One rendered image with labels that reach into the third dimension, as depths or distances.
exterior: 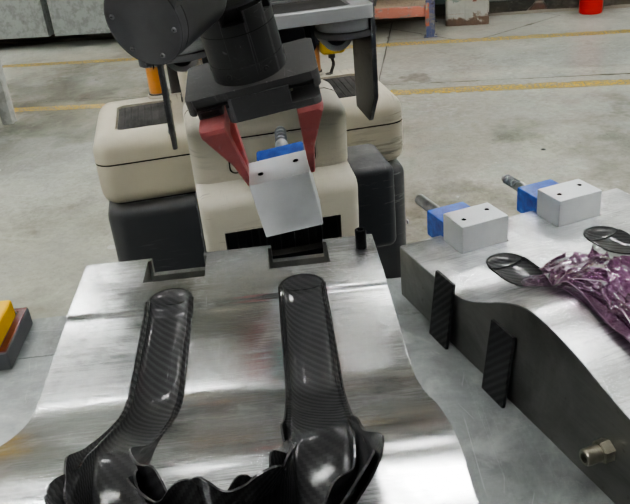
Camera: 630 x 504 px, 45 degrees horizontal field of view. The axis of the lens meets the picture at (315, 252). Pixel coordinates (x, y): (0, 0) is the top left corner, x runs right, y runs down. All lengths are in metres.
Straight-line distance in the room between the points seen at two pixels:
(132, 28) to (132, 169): 0.83
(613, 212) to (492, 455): 0.33
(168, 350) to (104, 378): 0.05
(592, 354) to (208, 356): 0.27
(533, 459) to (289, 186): 0.28
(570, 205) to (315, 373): 0.35
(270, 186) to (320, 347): 0.14
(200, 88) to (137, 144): 0.73
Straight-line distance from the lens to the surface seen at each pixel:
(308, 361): 0.56
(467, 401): 0.64
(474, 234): 0.74
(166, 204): 1.37
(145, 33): 0.51
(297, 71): 0.58
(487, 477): 0.58
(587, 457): 0.54
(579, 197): 0.80
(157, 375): 0.57
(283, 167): 0.63
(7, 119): 4.62
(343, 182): 1.06
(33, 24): 6.46
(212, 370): 0.56
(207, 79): 0.61
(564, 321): 0.57
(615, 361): 0.55
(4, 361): 0.77
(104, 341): 0.61
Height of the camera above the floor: 1.20
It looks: 28 degrees down
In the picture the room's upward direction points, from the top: 6 degrees counter-clockwise
